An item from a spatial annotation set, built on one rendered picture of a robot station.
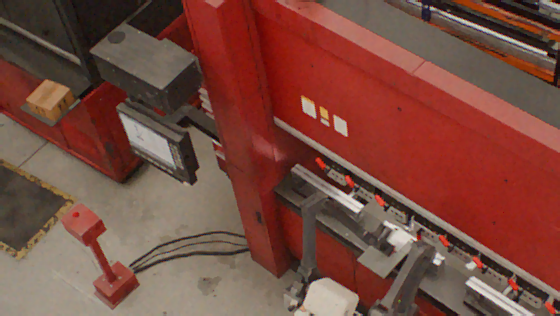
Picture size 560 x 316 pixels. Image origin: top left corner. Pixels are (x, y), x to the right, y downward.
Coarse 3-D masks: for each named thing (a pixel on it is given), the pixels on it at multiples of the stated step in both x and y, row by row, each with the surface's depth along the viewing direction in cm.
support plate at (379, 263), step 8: (392, 232) 467; (368, 248) 463; (408, 248) 460; (360, 256) 460; (368, 256) 460; (376, 256) 459; (384, 256) 459; (392, 256) 458; (400, 256) 458; (368, 264) 457; (376, 264) 456; (384, 264) 456; (392, 264) 455; (376, 272) 453; (384, 272) 453
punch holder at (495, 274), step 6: (480, 258) 419; (486, 258) 415; (486, 264) 419; (492, 264) 415; (498, 264) 411; (480, 270) 426; (492, 270) 419; (498, 270) 415; (504, 270) 411; (510, 270) 414; (492, 276) 422; (498, 276) 418; (510, 276) 422; (498, 282) 422; (504, 282) 418
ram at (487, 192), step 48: (288, 48) 413; (288, 96) 445; (336, 96) 412; (384, 96) 384; (336, 144) 443; (384, 144) 411; (432, 144) 383; (480, 144) 359; (432, 192) 410; (480, 192) 382; (528, 192) 358; (480, 240) 409; (528, 240) 381
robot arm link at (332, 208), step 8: (328, 200) 411; (328, 208) 413; (336, 208) 419; (336, 216) 421; (344, 216) 424; (344, 224) 426; (352, 224) 428; (352, 232) 432; (360, 232) 432; (368, 232) 434; (368, 240) 436
